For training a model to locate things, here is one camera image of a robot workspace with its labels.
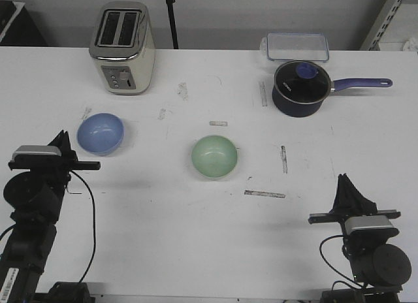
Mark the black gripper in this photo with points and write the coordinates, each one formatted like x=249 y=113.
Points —
x=55 y=168
x=348 y=199

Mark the blue bowl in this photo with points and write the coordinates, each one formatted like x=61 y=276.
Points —
x=101 y=134

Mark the green bowl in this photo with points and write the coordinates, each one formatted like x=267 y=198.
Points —
x=214 y=156

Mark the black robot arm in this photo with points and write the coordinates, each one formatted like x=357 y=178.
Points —
x=36 y=195
x=379 y=269

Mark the cream and chrome toaster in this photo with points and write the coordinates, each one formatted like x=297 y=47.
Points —
x=122 y=47

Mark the dark blue saucepan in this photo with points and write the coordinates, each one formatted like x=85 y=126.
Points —
x=303 y=110

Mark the glass pot lid blue knob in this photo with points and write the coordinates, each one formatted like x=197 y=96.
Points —
x=302 y=82

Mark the white crumpled cloth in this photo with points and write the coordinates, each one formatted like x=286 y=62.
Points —
x=411 y=45

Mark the clear plastic food container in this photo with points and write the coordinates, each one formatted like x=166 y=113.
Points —
x=295 y=46

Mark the black tripod pole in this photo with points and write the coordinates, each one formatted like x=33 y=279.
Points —
x=172 y=23

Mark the grey metal shelf upright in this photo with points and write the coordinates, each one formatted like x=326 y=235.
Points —
x=380 y=25

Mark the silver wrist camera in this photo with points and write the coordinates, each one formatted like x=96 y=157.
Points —
x=370 y=224
x=35 y=150

